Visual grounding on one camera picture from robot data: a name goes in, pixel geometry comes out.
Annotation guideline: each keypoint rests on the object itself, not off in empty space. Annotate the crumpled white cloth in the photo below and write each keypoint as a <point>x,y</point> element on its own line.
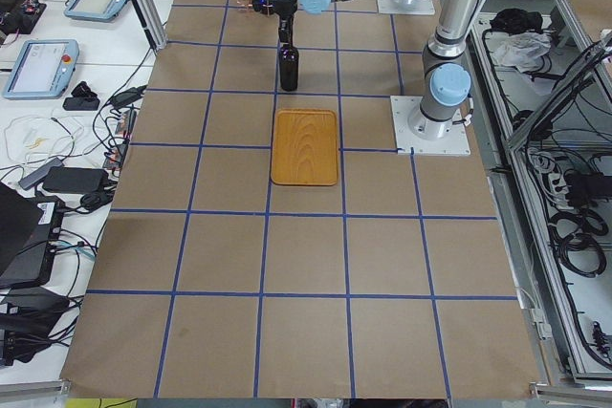
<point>522,51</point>

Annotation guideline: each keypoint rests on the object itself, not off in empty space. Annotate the dark wine bottle carried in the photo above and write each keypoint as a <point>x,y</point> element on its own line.
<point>288,57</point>

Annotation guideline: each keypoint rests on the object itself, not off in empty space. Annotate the wooden tray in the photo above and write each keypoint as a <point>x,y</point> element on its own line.
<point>305,148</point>

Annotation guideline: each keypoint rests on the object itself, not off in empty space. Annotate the teach pendant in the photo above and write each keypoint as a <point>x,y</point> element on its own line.
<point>94,10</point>
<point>42,70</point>

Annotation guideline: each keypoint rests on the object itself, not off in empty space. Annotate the black power adapter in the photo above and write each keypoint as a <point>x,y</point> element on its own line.
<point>74,180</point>

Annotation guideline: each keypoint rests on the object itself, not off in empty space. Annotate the teach pendant far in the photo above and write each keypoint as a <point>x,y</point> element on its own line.
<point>94,10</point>

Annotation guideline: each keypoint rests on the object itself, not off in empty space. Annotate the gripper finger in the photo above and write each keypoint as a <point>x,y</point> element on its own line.
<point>286,30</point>

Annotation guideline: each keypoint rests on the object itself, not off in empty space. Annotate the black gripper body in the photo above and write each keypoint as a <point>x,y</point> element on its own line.
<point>285,8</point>

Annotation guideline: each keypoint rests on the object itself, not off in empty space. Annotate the teach pendant near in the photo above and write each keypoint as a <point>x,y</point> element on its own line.
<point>42,70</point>

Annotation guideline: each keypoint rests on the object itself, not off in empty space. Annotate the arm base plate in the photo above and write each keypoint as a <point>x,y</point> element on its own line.
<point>417,135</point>
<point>406,7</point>

